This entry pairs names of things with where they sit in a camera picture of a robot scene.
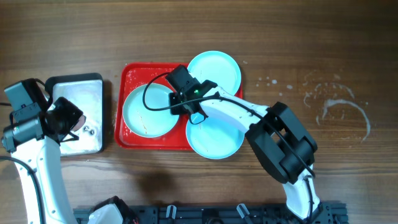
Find pale green plate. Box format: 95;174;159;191
123;83;179;138

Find black tub of soapy water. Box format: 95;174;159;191
45;73;104;156

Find pink sponge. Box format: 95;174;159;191
72;115;86;132

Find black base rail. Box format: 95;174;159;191
73;202;349;224

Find red plastic tray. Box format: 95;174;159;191
114;62;244;152

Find blue plate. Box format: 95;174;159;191
185;113;244;159
187;50;242;95

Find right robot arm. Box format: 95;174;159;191
165;65;320;223

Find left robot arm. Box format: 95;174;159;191
2;97;83;223

